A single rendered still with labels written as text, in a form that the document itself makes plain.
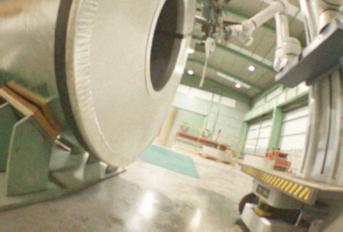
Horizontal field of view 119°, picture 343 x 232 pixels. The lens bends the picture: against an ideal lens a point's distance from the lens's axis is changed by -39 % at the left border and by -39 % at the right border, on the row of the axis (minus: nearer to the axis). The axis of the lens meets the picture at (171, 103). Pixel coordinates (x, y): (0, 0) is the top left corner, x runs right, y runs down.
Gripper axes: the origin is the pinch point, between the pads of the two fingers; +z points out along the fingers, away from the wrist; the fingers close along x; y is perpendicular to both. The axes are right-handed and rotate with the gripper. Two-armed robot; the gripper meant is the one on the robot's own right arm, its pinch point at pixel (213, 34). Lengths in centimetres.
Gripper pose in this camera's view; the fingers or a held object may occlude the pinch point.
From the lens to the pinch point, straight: 140.0
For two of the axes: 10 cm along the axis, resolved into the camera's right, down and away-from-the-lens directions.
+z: -9.0, 3.5, -2.5
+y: -0.3, -6.2, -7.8
